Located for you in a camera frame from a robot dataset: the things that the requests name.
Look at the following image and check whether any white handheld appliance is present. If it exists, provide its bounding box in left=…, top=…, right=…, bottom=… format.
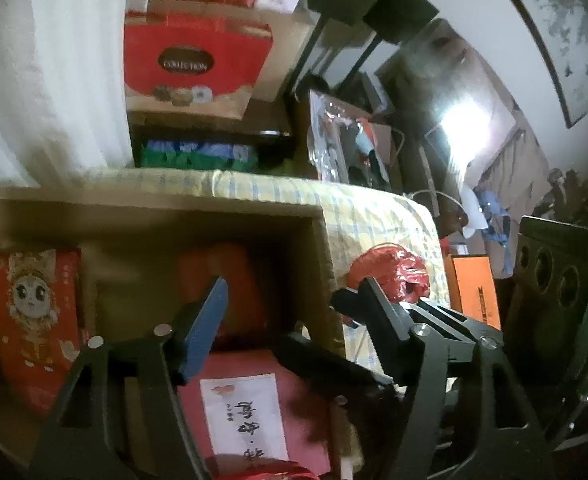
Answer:
left=461, top=187, right=489, bottom=238

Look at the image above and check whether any plain brown cardboard carton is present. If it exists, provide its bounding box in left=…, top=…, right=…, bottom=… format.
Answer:
left=246, top=7, right=319, bottom=111

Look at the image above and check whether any red foil ball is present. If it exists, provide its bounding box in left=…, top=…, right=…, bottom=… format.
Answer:
left=349, top=244, right=432, bottom=306

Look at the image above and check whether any blue strap bag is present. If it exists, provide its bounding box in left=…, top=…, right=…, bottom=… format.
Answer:
left=474, top=187, right=514, bottom=261

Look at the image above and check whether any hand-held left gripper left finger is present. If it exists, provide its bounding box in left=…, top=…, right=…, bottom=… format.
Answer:
left=29, top=275, right=231, bottom=480

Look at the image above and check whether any red box with fabric handles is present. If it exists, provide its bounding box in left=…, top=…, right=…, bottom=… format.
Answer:
left=176, top=350, right=339, bottom=480

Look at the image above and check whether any brown sofa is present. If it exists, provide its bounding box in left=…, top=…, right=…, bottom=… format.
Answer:
left=374, top=17, right=588, bottom=231

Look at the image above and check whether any red paper carrier bag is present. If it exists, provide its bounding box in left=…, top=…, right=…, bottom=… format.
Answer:
left=124, top=0, right=275, bottom=121

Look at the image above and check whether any bright work lamp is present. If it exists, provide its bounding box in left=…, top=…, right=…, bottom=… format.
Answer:
left=424, top=100, right=517, bottom=181

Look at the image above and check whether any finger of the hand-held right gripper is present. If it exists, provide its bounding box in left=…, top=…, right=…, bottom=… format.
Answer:
left=273, top=334, right=405, bottom=406
left=406, top=297, right=504, bottom=335

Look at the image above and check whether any framed ink painting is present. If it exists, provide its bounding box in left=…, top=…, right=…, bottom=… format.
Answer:
left=481, top=0, right=588, bottom=128

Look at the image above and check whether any brown bag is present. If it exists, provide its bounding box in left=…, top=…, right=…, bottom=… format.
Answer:
left=436, top=192, right=469, bottom=241

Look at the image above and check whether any black speaker stand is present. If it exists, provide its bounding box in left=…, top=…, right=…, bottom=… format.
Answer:
left=339, top=35, right=382, bottom=91
left=284, top=15, right=329, bottom=101

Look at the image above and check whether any orange flat box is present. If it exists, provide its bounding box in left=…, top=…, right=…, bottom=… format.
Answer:
left=446, top=254, right=504, bottom=331

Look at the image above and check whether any clear plastic packaged toy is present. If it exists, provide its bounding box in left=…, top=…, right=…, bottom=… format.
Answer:
left=308, top=89, right=393, bottom=192

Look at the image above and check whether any brown cardboard box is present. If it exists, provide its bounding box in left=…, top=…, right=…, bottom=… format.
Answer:
left=0, top=187, right=365, bottom=480

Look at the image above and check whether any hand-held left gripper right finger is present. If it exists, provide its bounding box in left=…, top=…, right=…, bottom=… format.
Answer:
left=330, top=276, right=557, bottom=480

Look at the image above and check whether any yellow blue checked tablecloth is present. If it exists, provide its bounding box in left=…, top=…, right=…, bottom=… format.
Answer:
left=89, top=167, right=449, bottom=386

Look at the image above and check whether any red cartoon gift bag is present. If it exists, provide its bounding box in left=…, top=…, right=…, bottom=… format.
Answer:
left=0, top=247, right=87, bottom=418

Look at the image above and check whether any green blue packet pack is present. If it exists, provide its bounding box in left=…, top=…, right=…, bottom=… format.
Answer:
left=140, top=140, right=259, bottom=170

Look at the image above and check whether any white curtain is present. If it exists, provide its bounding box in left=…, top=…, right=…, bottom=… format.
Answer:
left=0, top=0, right=145, bottom=188

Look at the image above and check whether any dark wooden side table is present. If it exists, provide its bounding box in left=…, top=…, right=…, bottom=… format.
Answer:
left=128, top=100, right=295, bottom=168

